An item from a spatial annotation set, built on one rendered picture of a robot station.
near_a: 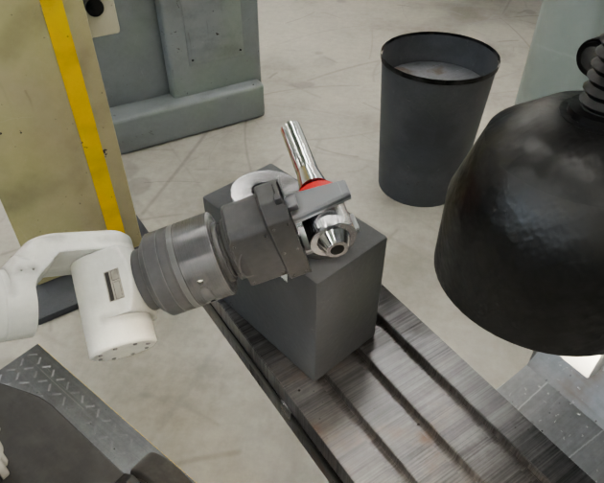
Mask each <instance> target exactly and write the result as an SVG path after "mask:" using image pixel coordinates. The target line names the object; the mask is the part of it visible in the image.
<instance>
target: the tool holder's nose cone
mask: <svg viewBox="0 0 604 483"><path fill-rule="evenodd" d="M350 238H351V235H350V233H349V232H348V231H347V230H345V229H341V228H337V229H332V230H330V231H327V232H326V233H324V234H323V235H321V236H320V238H319V239H318V241H317V247H318V249H320V250H321V251H322V252H324V253H325V254H326V255H328V256H329V257H338V256H341V255H343V254H344V253H345V252H346V251H347V250H348V247H349V242H350Z"/></svg>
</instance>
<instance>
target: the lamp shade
mask: <svg viewBox="0 0 604 483"><path fill-rule="evenodd" d="M582 92H584V91H565V92H559V93H555V94H552V95H548V96H545V97H542V98H539V99H535V100H532V101H528V102H525V103H519V104H516V105H512V106H510V107H507V108H505V109H503V110H502V111H501V112H499V113H498V114H496V115H495V116H494V117H493V118H492V119H491V120H490V121H489V123H488V124H487V126H486V127H485V129H483V131H482V132H481V134H480V135H479V137H478V138H477V140H476V142H475V144H474V145H473V147H472V148H471V150H470V151H469V153H468V154H467V156H466V157H465V159H464V160H463V162H462V163H461V165H460V166H459V168H458V169H457V171H456V172H455V174H454V175H453V177H452V179H451V181H450V184H449V186H448V191H447V195H446V199H445V204H444V209H443V214H442V218H441V222H440V227H439V232H438V237H437V242H436V246H435V250H434V268H435V272H436V276H437V279H438V281H439V283H440V285H441V287H442V288H443V290H444V291H445V293H446V294H447V296H448V297H449V298H450V300H451V301H452V302H453V304H454V305H455V306H456V307H457V308H458V309H459V310H460V311H461V312H462V313H463V314H465V315H466V316H467V317H468V318H469V319H471V320H472V321H473V322H475V323H476V324H478V325H479V327H481V328H482V329H484V330H486V331H487V332H489V333H491V334H493V335H495V336H497V337H499V338H501V339H503V340H506V341H508V342H510V343H513V344H515V345H518V346H521V347H524V348H526V349H529V350H532V351H536V352H541V353H545V354H550V355H556V356H563V357H592V356H600V355H604V118H601V117H598V116H594V115H592V114H590V113H589V112H587V111H585V110H584V109H583V108H582V106H581V102H580V100H579V95H580V93H582Z"/></svg>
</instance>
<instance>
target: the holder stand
mask: <svg viewBox="0 0 604 483"><path fill-rule="evenodd" d="M274 179H278V181H279V184H280V186H281V189H282V191H283V194H284V196H287V195H290V194H293V193H296V192H299V188H298V181H297V179H295V178H294V177H292V176H291V175H289V174H288V173H286V172H284V171H282V170H281V169H279V168H278V167H276V166H274V165H273V164H268V165H266V166H264V167H262V168H261V169H259V170H257V171H255V172H251V173H248V174H245V175H243V176H242V177H240V178H239V179H237V180H236V181H234V182H232V183H230V184H227V185H225V186H223V187H221V188H219V189H217V190H216V191H214V192H212V193H210V194H208V195H205V196H204V197H203V204H204V211H205V212H208V213H209V214H210V215H211V216H212V217H213V219H214V220H215V222H217V223H218V224H220V219H221V206H222V205H225V204H228V203H231V202H234V201H236V200H239V199H242V198H245V197H248V196H252V195H255V194H254V190H253V189H254V187H255V186H258V185H261V184H264V183H267V182H269V181H271V180H274ZM355 218H356V217H355ZM356 220H357V223H358V225H359V228H360V231H359V232H358V233H357V237H356V239H355V241H354V242H353V244H352V245H351V246H350V247H348V250H347V251H346V252H345V253H344V254H343V255H341V256H338V257H329V256H322V255H318V254H316V253H312V254H309V255H307V253H306V256H307V259H308V261H309V264H310V266H311V269H312V272H309V273H306V274H303V275H300V276H298V277H295V278H290V277H289V275H288V274H286V275H283V276H280V277H277V278H274V279H271V280H269V281H266V282H263V283H261V284H258V285H255V286H252V285H251V284H250V283H249V281H248V279H247V278H245V279H241V278H240V277H238V280H237V285H238V291H237V293H236V294H234V295H231V296H228V297H225V298H223V300H224V301H225V302H226V303H227V304H228V305H229V306H230V307H232V308H233V309H234V310H235V311H236V312H237V313H238V314H239V315H241V316H242V317H243V318H244V319H245V320H246V321H247V322H248V323H249V324H250V325H252V326H253V327H254V328H255V329H256V330H257V331H258V332H259V333H260V334H262V335H263V336H264V337H265V338H266V339H267V340H268V341H269V342H270V343H272V344H273V345H274V346H275V347H276V348H277V349H278V350H279V351H280V352H282V353H283V354H284V355H285V356H286V357H287V358H288V359H289V360H290V361H292V362H293V363H294V364H295V365H296V366H297V367H298V368H299V369H300V370H302V371H303V372H304V373H305V374H306V375H307V376H308V377H309V378H310V379H311V380H313V381H317V380H318V379H320V378H321V377H322V376H323V375H325V374H326V373H327V372H329V371H330V370H331V369H332V368H334V367H335V366H336V365H337V364H339V363H340V362H341V361H342V360H344V359H345V358H346V357H348V356H349V355H350V354H352V353H353V352H354V351H355V350H357V349H358V347H359V346H361V345H362V344H363V343H364V342H366V341H367V340H368V339H370V338H371V337H372V336H373V335H374V334H375V329H376V321H377V314H378V306H379V299H380V292H381V284H382V277H383V263H384V256H385V249H386V242H387V237H386V236H385V235H384V234H382V233H381V232H379V231H377V230H376V229H374V228H373V227H371V226H370V225H368V224H366V223H365V222H363V221H362V220H360V219H359V218H356Z"/></svg>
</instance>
